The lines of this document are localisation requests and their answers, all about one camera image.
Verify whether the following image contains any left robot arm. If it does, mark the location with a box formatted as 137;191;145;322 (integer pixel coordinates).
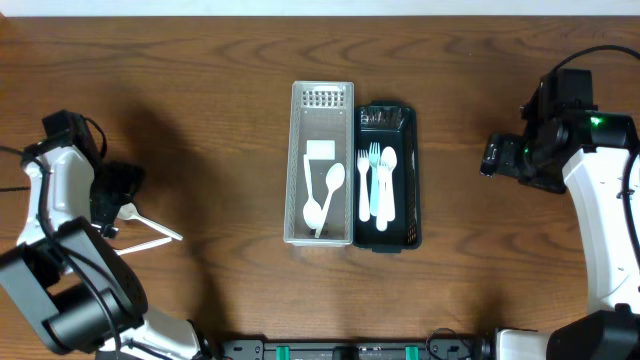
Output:
1;110;216;359

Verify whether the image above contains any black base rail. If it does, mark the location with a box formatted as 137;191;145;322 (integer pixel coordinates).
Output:
221;335;495;360

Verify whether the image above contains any clear plastic basket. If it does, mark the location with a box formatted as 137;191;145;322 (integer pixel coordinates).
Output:
283;81;355;247

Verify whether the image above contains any light blue fork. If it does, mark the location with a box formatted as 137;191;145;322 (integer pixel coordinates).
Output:
369;142;381;216

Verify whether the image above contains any white fork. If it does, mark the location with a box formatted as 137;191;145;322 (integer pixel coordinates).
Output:
376;160;391;232
357;150;371;222

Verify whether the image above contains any white spoon handle up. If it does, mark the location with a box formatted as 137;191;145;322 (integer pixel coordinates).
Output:
303;154;321;230

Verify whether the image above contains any white spoon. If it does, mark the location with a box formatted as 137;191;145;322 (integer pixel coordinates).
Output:
115;237;172;256
315;163;345;238
117;202;183;241
381;146;398;222

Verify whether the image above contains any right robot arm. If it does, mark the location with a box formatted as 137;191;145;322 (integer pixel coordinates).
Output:
480;69;639;359

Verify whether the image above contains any black plastic basket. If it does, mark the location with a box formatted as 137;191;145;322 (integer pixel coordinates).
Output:
353;101;422;253

